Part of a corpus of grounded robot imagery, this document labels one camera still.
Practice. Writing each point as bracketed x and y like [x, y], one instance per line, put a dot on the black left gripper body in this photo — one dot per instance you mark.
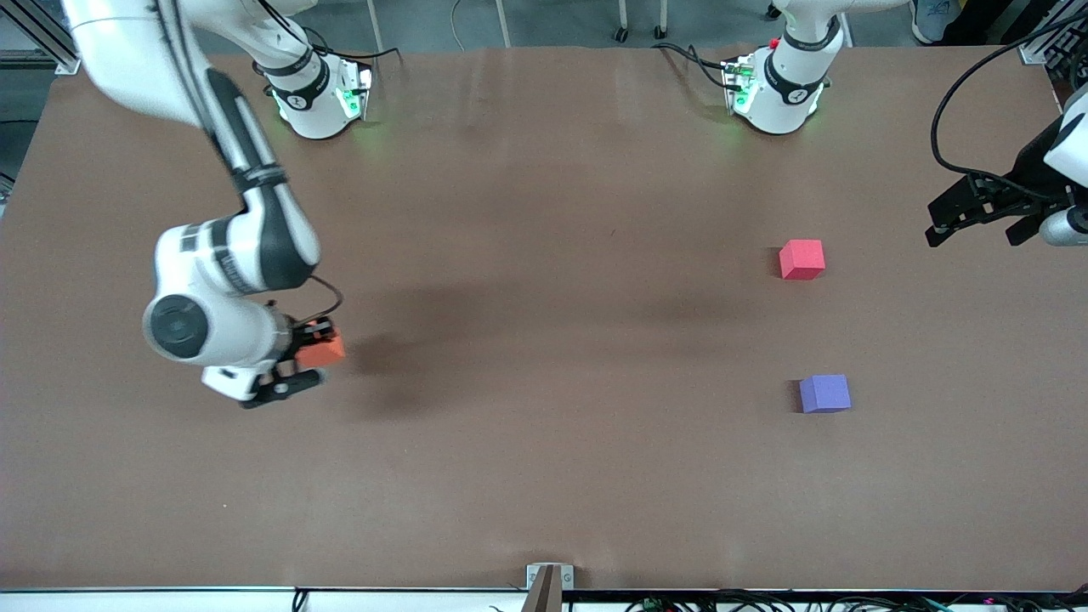
[1027, 176]

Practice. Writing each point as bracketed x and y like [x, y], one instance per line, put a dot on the orange foam block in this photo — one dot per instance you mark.
[323, 353]

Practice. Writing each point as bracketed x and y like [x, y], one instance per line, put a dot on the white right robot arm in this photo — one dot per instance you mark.
[255, 246]

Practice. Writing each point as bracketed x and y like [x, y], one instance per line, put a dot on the right arm base connector plate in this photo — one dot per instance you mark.
[353, 93]

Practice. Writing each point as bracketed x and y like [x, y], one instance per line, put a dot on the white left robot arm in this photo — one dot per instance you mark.
[782, 93]

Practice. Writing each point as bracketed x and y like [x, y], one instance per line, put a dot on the left arm base connector plate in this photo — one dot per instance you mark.
[738, 85]

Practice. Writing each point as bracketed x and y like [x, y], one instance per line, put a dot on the red foam block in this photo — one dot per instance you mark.
[803, 259]

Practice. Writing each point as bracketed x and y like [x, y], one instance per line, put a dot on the grey shoe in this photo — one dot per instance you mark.
[935, 21]

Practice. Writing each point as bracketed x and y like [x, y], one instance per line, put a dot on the purple foam block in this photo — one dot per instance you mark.
[824, 393]

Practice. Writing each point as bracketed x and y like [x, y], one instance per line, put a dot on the white furniture leg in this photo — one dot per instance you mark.
[503, 24]
[375, 25]

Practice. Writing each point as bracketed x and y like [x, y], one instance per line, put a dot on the aluminium frame post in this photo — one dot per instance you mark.
[1033, 53]
[42, 38]

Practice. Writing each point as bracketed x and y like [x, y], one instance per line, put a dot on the grey metal bracket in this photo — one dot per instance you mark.
[568, 578]

